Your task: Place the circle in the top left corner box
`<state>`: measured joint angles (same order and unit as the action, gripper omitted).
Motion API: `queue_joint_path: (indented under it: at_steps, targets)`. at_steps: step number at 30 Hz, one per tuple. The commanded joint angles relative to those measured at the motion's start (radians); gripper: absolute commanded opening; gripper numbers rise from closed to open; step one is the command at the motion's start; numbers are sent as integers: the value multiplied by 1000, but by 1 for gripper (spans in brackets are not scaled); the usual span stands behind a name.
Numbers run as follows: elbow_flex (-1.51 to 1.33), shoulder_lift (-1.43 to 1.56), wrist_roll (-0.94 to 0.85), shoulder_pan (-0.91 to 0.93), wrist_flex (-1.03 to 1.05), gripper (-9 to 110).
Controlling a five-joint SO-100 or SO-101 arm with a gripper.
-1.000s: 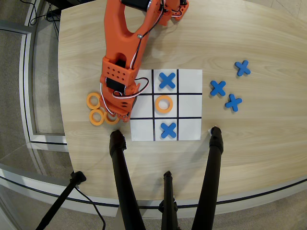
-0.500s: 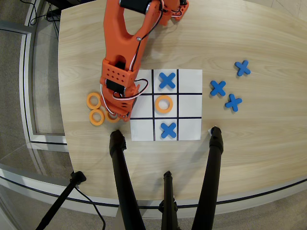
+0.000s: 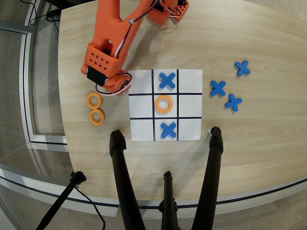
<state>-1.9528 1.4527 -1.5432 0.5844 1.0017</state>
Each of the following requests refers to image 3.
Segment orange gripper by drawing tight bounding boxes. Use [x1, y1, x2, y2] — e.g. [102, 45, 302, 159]
[81, 63, 133, 97]

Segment white tic-tac-toe paper board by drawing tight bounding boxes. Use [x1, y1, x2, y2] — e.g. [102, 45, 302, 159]
[128, 69, 203, 142]

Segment blue foam cross piece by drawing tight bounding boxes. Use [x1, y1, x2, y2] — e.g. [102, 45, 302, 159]
[158, 72, 177, 89]
[234, 59, 251, 77]
[224, 93, 243, 112]
[160, 122, 177, 139]
[210, 80, 227, 97]

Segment thick black tripod leg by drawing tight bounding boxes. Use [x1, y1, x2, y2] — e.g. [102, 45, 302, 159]
[109, 129, 147, 230]
[190, 126, 224, 230]

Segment black furniture base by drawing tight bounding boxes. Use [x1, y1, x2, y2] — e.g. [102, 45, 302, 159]
[44, 0, 96, 7]

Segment short black tripod leg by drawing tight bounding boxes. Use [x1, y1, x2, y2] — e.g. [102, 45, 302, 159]
[158, 170, 179, 230]

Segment thin black stand leg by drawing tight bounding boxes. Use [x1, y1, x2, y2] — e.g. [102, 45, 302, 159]
[35, 171, 87, 230]

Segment black tripod legs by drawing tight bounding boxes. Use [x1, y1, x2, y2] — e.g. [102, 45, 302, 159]
[0, 164, 307, 218]

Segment orange foam ring piece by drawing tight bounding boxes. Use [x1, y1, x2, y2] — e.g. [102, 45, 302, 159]
[86, 92, 104, 110]
[89, 109, 106, 126]
[154, 95, 174, 114]

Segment silver metal floor frame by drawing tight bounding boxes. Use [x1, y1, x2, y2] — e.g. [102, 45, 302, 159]
[0, 20, 70, 152]

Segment black cables with plug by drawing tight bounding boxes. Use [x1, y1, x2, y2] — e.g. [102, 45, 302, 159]
[28, 0, 60, 39]

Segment black floor cable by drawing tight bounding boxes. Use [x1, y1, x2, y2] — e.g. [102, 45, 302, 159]
[74, 186, 106, 230]

